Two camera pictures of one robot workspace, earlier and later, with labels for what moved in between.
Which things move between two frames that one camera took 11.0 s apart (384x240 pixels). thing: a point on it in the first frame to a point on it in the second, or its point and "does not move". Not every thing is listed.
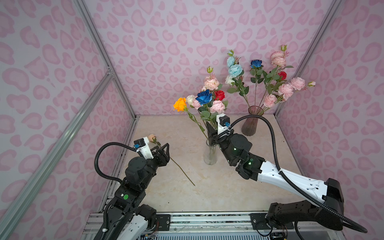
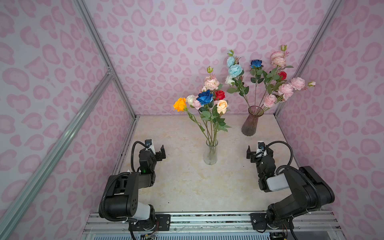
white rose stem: (228, 80) does not move
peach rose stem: (152, 138) to (222, 106)
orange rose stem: (180, 105) does not move
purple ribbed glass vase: (249, 126) does not move
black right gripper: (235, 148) to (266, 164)
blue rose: (204, 97) does not move
